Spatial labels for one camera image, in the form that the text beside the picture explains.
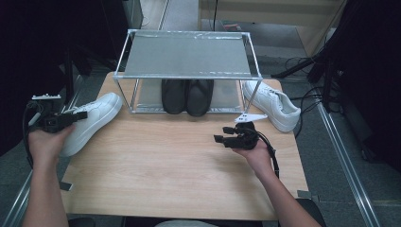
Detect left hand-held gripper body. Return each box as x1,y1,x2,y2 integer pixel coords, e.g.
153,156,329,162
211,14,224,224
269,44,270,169
26,94,76,134

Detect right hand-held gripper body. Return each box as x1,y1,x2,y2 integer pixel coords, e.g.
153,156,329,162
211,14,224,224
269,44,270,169
224,113,269,151

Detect white sneaker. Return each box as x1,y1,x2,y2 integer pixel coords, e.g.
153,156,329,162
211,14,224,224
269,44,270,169
58,92,124,158
243,79,302,132

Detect metal shoe rack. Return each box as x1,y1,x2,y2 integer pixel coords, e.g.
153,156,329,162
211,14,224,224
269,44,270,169
113,28,264,114

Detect person's right hand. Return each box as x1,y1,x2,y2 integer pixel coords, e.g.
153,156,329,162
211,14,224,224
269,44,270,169
232,139,275,179

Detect person's left hand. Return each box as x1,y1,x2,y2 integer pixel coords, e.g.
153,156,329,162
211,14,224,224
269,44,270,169
27,124,77,169

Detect black curtain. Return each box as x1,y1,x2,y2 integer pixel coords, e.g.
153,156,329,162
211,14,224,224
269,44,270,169
315,0,401,173
0,0,131,157

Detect person's grey clothing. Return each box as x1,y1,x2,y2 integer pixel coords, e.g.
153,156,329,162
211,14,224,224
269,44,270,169
155,219,218,227

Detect wooden cabinet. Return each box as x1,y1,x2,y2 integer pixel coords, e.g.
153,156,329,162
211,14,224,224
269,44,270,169
198,0,348,58

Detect right hand-held gripper cable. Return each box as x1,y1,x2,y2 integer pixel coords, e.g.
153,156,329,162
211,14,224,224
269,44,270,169
256,131,281,179

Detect hand-held gripper cable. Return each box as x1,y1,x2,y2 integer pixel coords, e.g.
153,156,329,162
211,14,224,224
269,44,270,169
256,131,281,179
22,99,44,168

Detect left hand-held gripper cable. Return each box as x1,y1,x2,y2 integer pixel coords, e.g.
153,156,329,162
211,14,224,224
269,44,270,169
22,99,44,168

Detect black floor cables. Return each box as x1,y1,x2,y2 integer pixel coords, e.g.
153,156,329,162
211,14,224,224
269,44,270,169
285,56,325,140

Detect metal floor rail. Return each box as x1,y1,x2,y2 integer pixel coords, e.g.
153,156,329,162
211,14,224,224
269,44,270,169
0,74,84,227
315,102,382,227

